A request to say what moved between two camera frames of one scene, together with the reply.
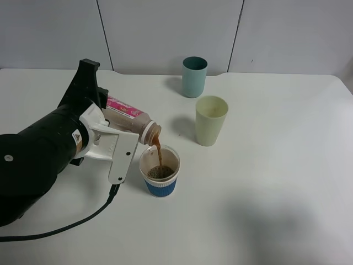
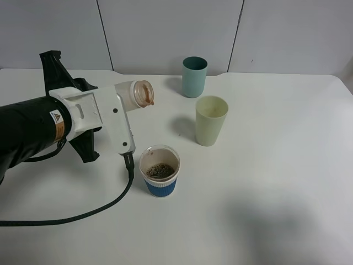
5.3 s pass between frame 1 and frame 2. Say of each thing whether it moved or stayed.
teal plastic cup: stayed
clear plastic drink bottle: moved
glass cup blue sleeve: stayed
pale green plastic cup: stayed
